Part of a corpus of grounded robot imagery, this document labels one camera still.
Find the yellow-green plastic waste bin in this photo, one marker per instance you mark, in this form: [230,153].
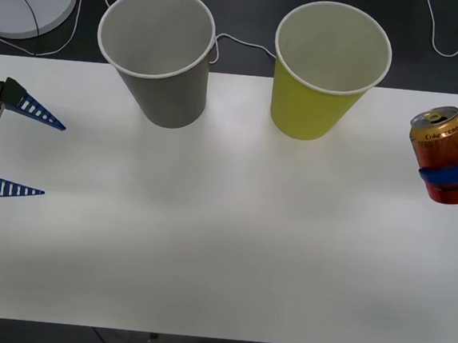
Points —
[306,114]

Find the grey plastic waste bin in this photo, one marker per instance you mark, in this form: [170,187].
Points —
[171,102]

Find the red and gold drink can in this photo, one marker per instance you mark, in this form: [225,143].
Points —
[441,150]

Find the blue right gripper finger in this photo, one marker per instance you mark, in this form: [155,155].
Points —
[453,178]

